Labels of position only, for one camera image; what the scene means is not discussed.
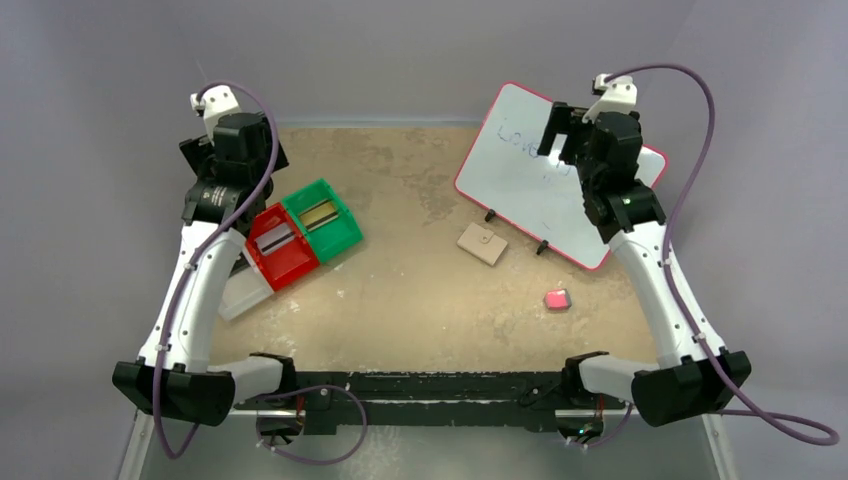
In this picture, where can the red plastic bin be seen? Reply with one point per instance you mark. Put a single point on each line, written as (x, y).
(288, 264)

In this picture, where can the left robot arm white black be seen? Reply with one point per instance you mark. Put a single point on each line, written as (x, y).
(172, 374)

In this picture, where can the beige card holder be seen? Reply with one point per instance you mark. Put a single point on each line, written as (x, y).
(482, 243)

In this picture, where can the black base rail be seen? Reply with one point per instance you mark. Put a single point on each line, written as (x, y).
(536, 401)

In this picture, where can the white plastic bin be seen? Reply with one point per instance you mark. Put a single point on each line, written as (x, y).
(244, 290)

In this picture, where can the pink framed whiteboard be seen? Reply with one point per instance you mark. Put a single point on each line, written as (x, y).
(544, 197)

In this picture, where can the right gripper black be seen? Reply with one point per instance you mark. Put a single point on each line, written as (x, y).
(561, 118)

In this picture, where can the green plastic bin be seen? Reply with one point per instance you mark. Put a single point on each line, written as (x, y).
(332, 239)

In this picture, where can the silver credit card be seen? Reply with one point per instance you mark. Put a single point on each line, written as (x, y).
(274, 239)

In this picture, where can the gold credit card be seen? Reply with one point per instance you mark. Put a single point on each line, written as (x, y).
(319, 214)

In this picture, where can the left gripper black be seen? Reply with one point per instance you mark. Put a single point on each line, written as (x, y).
(192, 152)

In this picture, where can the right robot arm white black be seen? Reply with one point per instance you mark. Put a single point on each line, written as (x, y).
(695, 373)

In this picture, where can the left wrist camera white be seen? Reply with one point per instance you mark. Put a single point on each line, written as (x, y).
(214, 104)

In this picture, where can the pink eraser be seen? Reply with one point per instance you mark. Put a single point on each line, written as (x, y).
(557, 300)

